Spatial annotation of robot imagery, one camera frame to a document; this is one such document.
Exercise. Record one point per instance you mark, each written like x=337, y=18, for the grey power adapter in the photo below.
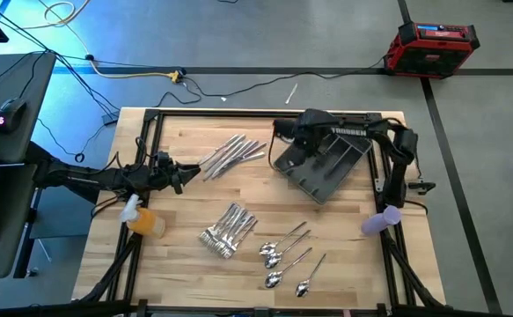
x=110, y=120

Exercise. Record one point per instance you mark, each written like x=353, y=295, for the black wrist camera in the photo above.
x=286, y=130
x=163, y=157

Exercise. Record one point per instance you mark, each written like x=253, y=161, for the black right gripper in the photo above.
x=313, y=125

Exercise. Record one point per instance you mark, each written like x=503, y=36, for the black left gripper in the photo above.
x=166, y=176

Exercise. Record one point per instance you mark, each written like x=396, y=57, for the white stick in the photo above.
x=291, y=93

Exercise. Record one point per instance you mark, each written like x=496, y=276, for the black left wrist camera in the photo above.
x=163, y=157

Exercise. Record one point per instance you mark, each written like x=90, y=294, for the black computer mouse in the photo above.
x=9, y=114

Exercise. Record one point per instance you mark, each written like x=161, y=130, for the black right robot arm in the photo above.
x=399, y=176

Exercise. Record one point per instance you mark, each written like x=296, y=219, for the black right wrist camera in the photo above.
x=286, y=130

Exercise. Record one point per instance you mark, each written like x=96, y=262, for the black clamp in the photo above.
x=421, y=186

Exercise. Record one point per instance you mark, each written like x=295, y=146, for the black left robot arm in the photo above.
x=84, y=180

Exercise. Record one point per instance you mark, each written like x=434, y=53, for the grey plastic cutlery tray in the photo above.
x=326, y=185

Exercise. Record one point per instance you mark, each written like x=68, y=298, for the yellow power plug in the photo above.
x=174, y=77

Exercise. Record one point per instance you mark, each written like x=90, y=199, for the lavender plastic cup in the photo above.
x=381, y=221

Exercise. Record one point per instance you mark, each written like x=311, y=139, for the orange spray bottle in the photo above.
x=148, y=224

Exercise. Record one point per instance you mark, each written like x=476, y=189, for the grey office desk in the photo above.
x=23, y=79

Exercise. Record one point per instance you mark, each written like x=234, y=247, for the red and black jobsite radio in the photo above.
x=427, y=53

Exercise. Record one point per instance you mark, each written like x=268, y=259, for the black aluminium table frame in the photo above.
x=238, y=113

